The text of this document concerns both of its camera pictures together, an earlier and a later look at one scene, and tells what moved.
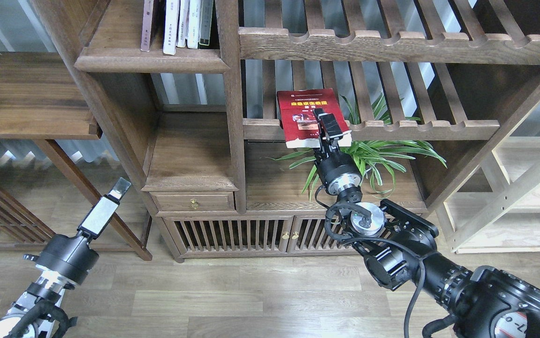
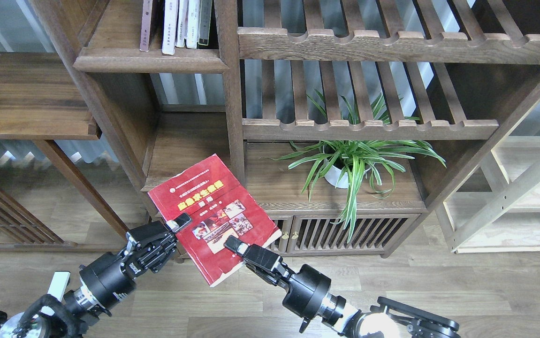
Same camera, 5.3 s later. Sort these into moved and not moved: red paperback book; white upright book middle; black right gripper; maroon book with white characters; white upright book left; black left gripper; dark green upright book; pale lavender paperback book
Moved: red paperback book; black right gripper; black left gripper
Not moved: white upright book middle; dark green upright book; maroon book with white characters; white upright book left; pale lavender paperback book
